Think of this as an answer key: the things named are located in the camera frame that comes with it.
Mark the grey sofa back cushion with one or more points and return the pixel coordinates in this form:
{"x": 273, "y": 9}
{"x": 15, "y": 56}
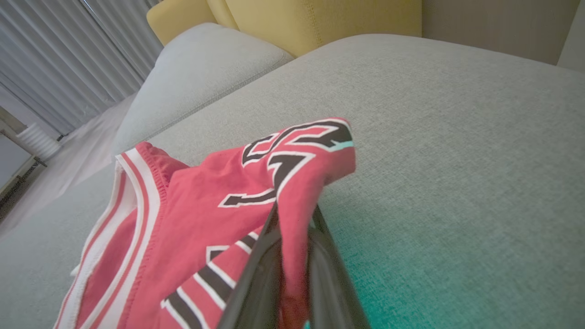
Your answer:
{"x": 196, "y": 68}

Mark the grey pleated curtain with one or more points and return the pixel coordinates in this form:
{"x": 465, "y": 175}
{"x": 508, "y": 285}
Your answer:
{"x": 59, "y": 59}

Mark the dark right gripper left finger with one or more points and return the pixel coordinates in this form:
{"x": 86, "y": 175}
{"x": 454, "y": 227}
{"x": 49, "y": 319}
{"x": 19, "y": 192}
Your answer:
{"x": 256, "y": 292}

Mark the grey sofa seat cushion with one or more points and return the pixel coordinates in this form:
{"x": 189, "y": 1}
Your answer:
{"x": 457, "y": 160}

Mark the red white-sleeved jersey shirt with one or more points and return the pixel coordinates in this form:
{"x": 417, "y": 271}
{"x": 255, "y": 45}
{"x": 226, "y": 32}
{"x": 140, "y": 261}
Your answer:
{"x": 183, "y": 219}

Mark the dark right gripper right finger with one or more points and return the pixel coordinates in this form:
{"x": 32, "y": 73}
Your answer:
{"x": 331, "y": 292}

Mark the white low cabinet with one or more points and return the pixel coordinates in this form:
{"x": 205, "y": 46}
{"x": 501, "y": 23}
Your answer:
{"x": 11, "y": 164}

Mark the large yellow cushion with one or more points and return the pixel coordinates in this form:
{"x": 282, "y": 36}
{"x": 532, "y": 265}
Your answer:
{"x": 320, "y": 23}

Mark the small yellow cushion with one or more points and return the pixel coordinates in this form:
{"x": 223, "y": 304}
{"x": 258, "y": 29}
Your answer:
{"x": 178, "y": 20}

